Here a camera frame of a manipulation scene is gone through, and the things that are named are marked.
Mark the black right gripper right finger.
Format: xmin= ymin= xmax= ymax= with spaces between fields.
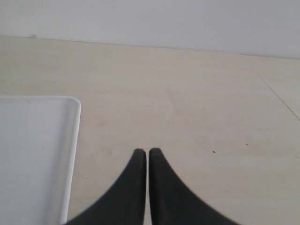
xmin=149 ymin=148 xmax=236 ymax=225

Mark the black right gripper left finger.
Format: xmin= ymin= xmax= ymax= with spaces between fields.
xmin=67 ymin=149 xmax=147 ymax=225

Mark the white rectangular plastic tray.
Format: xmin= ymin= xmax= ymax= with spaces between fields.
xmin=0 ymin=96 xmax=81 ymax=225

